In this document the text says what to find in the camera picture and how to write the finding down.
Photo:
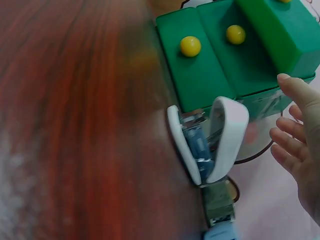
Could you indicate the green drawer with yellow knob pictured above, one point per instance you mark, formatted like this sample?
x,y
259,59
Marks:
x,y
280,27
247,65
200,75

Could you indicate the person's right hand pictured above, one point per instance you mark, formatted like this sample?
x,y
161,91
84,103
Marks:
x,y
310,155

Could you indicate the white and blue stapler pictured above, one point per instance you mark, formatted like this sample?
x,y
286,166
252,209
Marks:
x,y
226,140

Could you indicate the person's right thumb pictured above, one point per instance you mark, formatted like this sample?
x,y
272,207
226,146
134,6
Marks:
x,y
297,90

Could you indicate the clear drawer cabinet frame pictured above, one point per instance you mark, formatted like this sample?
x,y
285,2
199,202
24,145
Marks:
x,y
265,106

